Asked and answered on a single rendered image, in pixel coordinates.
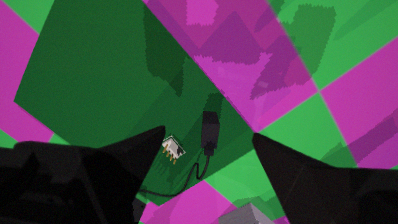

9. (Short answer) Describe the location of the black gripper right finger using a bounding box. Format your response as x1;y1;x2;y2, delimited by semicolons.
252;133;398;224

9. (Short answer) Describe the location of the dark green circuit board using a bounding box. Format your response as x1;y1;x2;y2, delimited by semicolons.
14;0;255;207

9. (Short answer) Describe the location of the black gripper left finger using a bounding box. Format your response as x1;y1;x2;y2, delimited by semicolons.
13;125;165;224

